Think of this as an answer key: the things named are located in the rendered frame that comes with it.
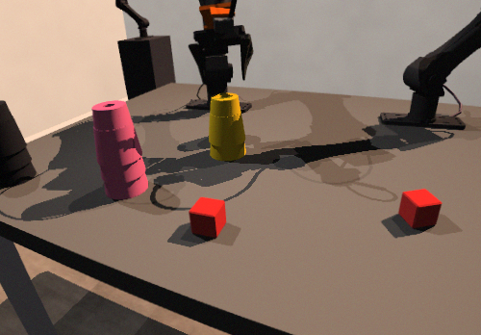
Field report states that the red cube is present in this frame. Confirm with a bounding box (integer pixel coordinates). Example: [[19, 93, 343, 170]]
[[189, 197, 226, 238], [398, 189, 442, 228]]

